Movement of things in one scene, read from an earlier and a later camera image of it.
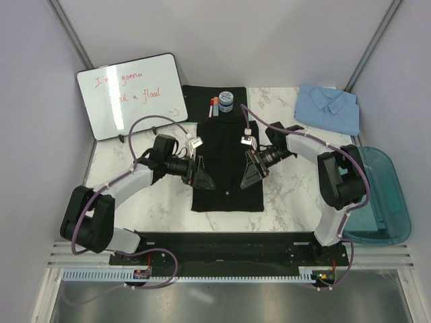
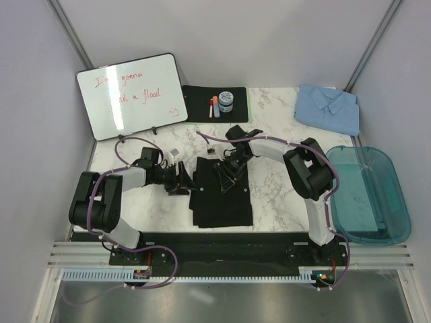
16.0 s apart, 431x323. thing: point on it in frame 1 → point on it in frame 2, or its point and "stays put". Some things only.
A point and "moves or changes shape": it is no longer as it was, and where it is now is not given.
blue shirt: (328, 108) stays put
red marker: (211, 109) stays put
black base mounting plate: (233, 251) stays put
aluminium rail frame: (361, 254) stays put
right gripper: (252, 174) → (225, 184)
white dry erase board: (115, 95) stays put
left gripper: (192, 171) → (182, 180)
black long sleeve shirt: (222, 155) moves or changes shape
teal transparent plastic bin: (385, 219) stays put
